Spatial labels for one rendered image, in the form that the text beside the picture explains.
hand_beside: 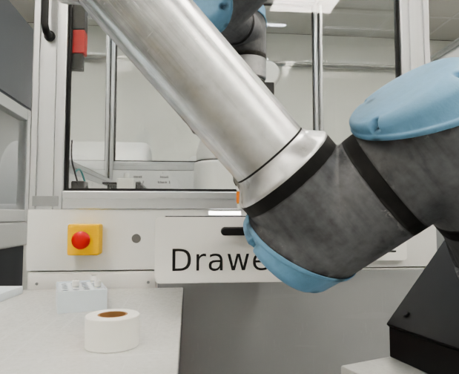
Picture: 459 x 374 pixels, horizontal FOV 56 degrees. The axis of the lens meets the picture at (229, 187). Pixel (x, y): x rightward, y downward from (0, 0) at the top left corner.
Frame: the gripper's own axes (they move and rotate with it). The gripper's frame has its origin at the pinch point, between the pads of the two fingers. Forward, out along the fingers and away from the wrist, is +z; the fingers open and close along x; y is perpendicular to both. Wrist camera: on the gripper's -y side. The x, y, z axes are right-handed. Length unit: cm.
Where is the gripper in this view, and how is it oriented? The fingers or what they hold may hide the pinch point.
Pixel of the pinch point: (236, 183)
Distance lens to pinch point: 84.4
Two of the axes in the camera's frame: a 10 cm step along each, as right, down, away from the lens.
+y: 10.0, 0.0, 0.9
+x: -0.9, 0.3, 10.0
